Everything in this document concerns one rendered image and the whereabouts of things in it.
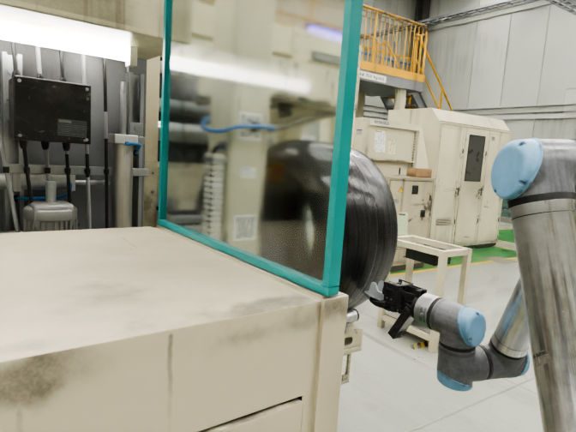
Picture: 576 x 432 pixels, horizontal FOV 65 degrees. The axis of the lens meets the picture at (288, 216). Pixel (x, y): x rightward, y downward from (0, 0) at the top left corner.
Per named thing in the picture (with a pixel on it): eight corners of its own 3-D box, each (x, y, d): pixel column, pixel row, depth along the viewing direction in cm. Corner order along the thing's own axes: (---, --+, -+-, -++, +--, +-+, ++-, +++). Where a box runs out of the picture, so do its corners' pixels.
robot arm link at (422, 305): (444, 326, 126) (423, 333, 120) (429, 321, 130) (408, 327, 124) (447, 295, 125) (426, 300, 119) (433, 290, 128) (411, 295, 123)
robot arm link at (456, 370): (488, 392, 117) (492, 347, 115) (447, 396, 115) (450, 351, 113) (466, 373, 126) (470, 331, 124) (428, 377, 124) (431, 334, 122)
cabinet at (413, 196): (381, 274, 577) (390, 176, 561) (350, 264, 625) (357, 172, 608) (427, 268, 629) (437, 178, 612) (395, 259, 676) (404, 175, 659)
